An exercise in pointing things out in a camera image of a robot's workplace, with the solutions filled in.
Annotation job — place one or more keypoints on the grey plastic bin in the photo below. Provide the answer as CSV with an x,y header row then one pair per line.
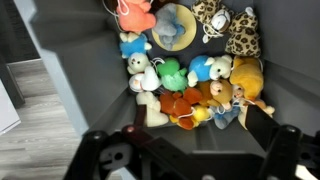
x,y
93,66

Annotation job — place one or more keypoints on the small white bear doll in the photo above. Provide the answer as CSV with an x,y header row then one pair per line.
x,y
138,62

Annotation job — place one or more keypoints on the leopard print plush doll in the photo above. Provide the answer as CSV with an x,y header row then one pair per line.
x,y
243,36

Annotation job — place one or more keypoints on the green plush doll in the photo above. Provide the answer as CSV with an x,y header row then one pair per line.
x,y
171,76

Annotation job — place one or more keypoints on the yellow round disc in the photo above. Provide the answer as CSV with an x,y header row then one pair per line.
x,y
188,30

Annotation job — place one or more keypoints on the mustard yellow plush doll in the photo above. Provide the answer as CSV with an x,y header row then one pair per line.
x,y
248,76

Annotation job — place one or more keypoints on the blue cream bear doll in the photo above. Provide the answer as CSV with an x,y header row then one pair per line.
x,y
203,68

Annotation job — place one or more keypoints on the grey elephant plush doll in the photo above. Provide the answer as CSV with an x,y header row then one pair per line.
x,y
168,25

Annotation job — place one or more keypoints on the salmon plush doll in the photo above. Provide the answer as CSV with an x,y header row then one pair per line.
x,y
136,16

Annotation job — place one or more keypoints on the small yellow plush doll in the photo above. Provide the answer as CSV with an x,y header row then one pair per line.
x,y
201,114

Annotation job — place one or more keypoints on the brown plush doll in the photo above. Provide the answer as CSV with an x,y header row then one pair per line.
x,y
218,93

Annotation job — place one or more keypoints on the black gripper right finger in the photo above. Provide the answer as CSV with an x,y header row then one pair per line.
x,y
263,123

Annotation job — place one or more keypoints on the white floor-standing panel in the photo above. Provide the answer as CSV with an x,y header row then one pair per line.
x,y
6,110

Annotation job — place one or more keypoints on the white red plush doll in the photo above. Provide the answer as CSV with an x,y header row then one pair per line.
x,y
146,81

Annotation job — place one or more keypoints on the light blue plush doll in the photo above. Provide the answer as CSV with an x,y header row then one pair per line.
x,y
225,117

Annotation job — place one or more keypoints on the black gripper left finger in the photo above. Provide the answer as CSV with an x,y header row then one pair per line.
x,y
141,115

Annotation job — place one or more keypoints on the tan cream plush doll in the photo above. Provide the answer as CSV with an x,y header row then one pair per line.
x,y
263,108

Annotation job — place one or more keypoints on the orange red plush doll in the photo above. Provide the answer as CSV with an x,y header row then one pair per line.
x,y
176,105

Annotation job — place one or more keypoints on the blue white plush doll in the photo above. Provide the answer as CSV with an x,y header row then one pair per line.
x,y
133,45

